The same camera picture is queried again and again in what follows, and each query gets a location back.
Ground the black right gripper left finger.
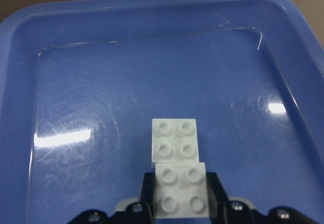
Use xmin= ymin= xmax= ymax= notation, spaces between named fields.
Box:
xmin=69 ymin=172 xmax=155 ymax=223

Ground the white block mid table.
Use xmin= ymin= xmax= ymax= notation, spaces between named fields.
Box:
xmin=154 ymin=162 xmax=209 ymax=219

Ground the blue plastic tray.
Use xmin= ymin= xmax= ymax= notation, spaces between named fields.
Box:
xmin=1 ymin=0 xmax=323 ymax=223

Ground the white block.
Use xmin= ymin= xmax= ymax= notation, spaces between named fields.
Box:
xmin=151 ymin=119 xmax=199 ymax=168

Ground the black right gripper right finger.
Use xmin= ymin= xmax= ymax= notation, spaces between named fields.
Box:
xmin=206 ymin=172 xmax=317 ymax=223

